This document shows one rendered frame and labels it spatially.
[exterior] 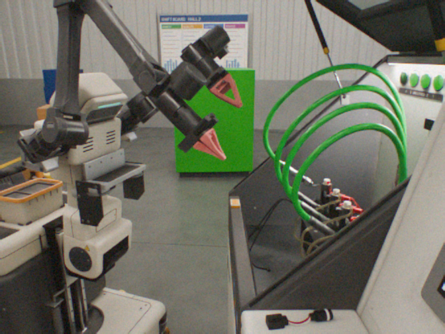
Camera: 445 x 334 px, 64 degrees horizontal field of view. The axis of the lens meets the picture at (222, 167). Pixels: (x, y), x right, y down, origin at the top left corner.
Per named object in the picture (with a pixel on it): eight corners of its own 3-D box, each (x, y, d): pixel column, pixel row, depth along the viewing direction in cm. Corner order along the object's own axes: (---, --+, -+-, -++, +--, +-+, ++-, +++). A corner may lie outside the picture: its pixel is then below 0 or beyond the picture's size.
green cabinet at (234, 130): (245, 158, 529) (246, 67, 491) (252, 177, 447) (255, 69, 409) (180, 160, 525) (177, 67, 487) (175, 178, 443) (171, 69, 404)
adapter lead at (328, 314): (268, 331, 63) (269, 321, 62) (265, 322, 65) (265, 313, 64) (333, 323, 65) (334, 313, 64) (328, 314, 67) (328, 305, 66)
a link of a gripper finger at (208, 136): (228, 156, 80) (198, 126, 80) (207, 176, 83) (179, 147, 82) (234, 149, 86) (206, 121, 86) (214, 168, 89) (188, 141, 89)
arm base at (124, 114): (126, 113, 154) (108, 117, 143) (138, 103, 150) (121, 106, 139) (137, 130, 154) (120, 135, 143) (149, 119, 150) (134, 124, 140)
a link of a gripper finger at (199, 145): (236, 149, 79) (206, 118, 79) (214, 169, 82) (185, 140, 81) (241, 142, 86) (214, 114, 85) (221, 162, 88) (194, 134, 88)
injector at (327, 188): (307, 248, 106) (312, 181, 100) (324, 248, 106) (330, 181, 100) (309, 253, 104) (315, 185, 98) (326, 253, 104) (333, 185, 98)
